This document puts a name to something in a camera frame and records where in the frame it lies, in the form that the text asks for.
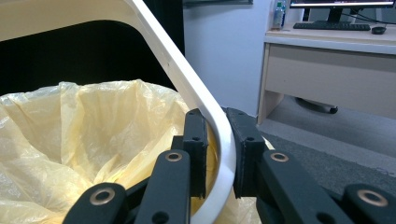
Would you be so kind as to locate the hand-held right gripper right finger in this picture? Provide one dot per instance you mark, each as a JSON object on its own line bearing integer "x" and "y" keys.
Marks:
{"x": 246, "y": 161}

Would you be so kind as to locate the beige office desk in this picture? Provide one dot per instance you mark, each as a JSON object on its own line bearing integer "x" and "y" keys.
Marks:
{"x": 327, "y": 74}

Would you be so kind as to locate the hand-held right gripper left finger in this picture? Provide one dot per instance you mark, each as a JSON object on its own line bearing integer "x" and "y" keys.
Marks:
{"x": 197, "y": 155}

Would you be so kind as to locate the clear plastic bottle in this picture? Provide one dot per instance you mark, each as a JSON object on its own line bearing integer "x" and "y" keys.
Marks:
{"x": 279, "y": 15}

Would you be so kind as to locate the yellow plastic trash bag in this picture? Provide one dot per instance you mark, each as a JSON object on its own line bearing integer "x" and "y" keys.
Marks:
{"x": 77, "y": 130}

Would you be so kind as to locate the black keyboard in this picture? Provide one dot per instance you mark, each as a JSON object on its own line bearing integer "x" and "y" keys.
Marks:
{"x": 330, "y": 26}

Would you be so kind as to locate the computer monitor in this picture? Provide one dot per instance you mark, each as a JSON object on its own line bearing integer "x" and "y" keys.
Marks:
{"x": 335, "y": 13}

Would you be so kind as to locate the black computer mouse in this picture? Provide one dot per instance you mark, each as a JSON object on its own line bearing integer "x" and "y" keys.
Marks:
{"x": 379, "y": 30}

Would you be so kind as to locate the office chair base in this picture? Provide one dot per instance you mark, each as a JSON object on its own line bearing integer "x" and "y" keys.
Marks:
{"x": 320, "y": 107}

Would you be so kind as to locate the white bin rim frame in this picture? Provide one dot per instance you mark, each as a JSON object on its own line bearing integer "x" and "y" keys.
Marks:
{"x": 186, "y": 77}

